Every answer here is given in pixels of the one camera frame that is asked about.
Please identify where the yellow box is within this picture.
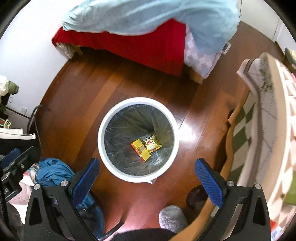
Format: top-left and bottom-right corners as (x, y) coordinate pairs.
(131, 139), (151, 162)

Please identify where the yellow snack bag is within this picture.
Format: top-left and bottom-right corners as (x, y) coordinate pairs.
(140, 133), (162, 153)

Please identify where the green white carton box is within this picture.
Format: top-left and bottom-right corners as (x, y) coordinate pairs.
(284, 171), (296, 205)

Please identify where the white round trash bin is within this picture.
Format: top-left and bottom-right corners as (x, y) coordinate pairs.
(97, 97), (180, 184)

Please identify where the blue cloth heap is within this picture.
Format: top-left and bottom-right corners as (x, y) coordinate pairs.
(35, 158), (105, 239)

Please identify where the grey slipper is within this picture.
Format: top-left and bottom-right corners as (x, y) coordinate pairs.
(159, 205), (188, 233)

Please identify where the checkered printed tablecloth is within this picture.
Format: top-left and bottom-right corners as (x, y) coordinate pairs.
(219, 52), (296, 239)

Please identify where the red blue snack packet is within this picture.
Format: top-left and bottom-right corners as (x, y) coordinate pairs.
(270, 220), (283, 241)

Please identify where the checkered pink bed sheet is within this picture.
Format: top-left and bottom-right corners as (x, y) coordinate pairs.
(184, 26), (222, 79)

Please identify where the red bed sheet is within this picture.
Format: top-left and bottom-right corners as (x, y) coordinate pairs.
(52, 19), (186, 76)

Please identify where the light blue duvet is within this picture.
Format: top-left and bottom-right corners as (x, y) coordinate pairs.
(62, 0), (240, 55)

